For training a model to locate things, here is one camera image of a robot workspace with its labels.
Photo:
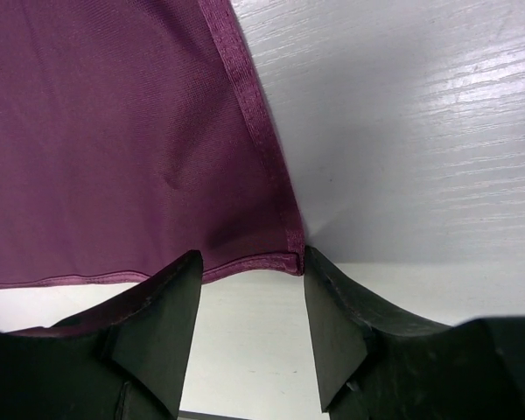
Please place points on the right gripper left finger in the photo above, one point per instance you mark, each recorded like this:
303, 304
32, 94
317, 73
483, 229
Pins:
125, 358

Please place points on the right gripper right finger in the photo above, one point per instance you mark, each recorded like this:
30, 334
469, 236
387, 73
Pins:
375, 360

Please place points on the purple cloth napkin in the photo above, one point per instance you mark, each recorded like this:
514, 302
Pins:
130, 133

